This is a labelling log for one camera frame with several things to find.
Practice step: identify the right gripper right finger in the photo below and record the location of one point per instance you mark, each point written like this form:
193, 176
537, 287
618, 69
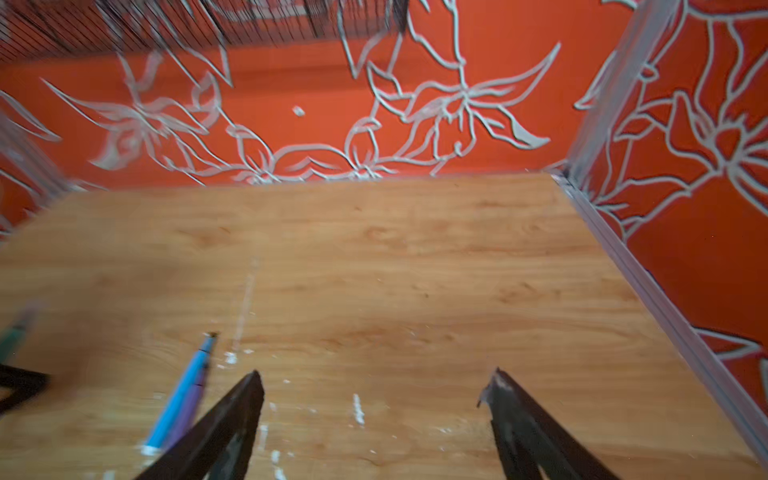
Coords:
530, 443

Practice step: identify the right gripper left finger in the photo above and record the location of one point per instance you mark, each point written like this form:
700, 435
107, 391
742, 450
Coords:
220, 444

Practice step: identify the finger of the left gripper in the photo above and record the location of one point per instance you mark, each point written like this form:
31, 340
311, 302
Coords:
24, 385

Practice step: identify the green pen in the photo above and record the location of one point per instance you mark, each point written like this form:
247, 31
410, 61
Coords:
12, 338

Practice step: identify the blue pen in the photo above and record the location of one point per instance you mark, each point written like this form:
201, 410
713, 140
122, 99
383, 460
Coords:
166, 420

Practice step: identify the purple pen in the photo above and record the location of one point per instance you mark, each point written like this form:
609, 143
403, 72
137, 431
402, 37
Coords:
189, 407

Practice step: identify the black wire basket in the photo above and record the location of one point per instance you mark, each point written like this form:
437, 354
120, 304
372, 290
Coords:
36, 30

